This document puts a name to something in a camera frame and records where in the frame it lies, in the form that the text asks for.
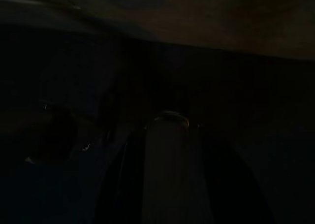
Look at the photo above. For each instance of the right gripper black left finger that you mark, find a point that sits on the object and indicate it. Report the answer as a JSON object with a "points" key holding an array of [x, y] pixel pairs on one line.
{"points": [[128, 179]]}

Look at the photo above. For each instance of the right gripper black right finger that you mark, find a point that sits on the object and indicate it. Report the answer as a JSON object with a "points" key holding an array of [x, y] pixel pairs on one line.
{"points": [[226, 184]]}

